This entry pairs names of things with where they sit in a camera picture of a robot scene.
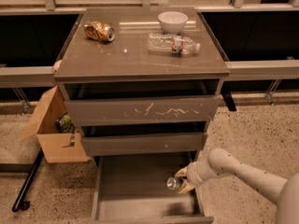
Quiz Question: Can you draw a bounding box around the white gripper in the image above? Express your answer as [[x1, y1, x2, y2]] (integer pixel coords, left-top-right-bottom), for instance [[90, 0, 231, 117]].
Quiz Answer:
[[175, 161, 211, 194]]

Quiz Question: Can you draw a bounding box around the silver blue redbull can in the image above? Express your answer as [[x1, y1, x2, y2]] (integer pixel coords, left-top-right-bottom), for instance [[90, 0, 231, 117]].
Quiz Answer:
[[166, 177, 185, 190]]

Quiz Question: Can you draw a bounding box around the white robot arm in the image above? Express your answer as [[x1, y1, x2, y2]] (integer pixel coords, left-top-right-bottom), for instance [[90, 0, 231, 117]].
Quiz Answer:
[[175, 148, 299, 224]]

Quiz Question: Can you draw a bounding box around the grey middle drawer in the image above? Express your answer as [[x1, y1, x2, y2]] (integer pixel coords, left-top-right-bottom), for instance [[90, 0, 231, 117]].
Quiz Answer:
[[81, 133, 207, 156]]

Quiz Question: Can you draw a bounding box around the grey open bottom drawer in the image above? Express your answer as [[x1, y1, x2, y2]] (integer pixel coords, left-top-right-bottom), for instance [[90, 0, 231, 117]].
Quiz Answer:
[[91, 152, 214, 224]]

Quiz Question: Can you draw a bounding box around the grey top drawer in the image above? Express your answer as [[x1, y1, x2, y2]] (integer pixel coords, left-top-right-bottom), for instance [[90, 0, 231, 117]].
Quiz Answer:
[[65, 96, 218, 127]]

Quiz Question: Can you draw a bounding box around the grey three-drawer cabinet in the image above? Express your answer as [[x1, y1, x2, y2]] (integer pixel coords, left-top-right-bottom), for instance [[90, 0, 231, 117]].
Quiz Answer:
[[53, 7, 231, 224]]

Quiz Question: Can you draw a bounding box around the crushed gold soda can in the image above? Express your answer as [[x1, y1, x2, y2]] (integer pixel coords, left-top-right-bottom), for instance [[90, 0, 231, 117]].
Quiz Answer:
[[84, 21, 115, 42]]

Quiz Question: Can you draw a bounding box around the green snack bag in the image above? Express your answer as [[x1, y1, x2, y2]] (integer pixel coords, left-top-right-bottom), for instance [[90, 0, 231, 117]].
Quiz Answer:
[[55, 113, 75, 133]]

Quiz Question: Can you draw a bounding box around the open cardboard box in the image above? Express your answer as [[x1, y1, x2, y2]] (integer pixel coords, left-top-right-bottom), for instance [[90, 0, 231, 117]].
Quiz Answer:
[[21, 86, 89, 163]]

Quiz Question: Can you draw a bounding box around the clear plastic water bottle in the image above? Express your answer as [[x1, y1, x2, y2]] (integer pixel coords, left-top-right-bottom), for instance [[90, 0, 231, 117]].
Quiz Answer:
[[148, 33, 200, 55]]

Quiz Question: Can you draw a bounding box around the white bowl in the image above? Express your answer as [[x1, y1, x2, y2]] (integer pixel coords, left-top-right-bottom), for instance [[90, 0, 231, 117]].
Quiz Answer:
[[158, 11, 188, 35]]

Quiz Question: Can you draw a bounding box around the black metal floor stand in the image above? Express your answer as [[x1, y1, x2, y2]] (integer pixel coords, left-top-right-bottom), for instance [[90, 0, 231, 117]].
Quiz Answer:
[[0, 149, 44, 213]]

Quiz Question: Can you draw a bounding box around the grey metal window rail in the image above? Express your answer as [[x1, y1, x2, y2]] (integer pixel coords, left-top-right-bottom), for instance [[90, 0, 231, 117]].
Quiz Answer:
[[0, 60, 299, 88]]

